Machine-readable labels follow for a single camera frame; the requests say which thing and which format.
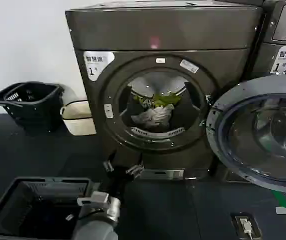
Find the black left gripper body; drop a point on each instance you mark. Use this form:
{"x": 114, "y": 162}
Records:
{"x": 117, "y": 182}

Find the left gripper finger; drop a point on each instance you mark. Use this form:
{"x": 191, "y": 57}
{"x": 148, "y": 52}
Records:
{"x": 110, "y": 163}
{"x": 136, "y": 170}

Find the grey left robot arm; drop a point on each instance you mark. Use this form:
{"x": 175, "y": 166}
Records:
{"x": 95, "y": 227}

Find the cream plastic bin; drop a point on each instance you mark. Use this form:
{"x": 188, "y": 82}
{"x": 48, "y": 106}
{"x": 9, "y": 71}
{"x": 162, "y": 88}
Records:
{"x": 78, "y": 117}

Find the white grey garment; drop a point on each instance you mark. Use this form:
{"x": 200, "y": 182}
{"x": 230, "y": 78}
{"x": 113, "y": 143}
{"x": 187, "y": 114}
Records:
{"x": 155, "y": 116}

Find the green garment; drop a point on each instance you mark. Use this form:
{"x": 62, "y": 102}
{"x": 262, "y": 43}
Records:
{"x": 165, "y": 99}

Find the black slotted shopping basket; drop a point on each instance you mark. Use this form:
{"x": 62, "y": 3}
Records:
{"x": 13, "y": 96}
{"x": 40, "y": 115}

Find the black plastic laundry basket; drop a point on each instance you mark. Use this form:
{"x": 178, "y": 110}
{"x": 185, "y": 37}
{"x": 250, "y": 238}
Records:
{"x": 10, "y": 197}

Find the black floor socket box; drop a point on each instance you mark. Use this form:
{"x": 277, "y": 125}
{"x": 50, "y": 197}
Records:
{"x": 235, "y": 225}

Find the white plug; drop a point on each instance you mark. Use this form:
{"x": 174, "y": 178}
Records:
{"x": 245, "y": 223}

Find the round glass dryer door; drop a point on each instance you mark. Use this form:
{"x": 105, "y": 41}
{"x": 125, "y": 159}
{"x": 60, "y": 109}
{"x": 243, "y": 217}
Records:
{"x": 253, "y": 130}

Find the grey front-loading dryer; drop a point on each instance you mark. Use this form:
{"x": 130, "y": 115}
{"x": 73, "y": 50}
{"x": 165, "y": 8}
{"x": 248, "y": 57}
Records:
{"x": 162, "y": 32}

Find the grey washing machine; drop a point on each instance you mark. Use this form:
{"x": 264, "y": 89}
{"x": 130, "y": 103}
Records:
{"x": 283, "y": 25}

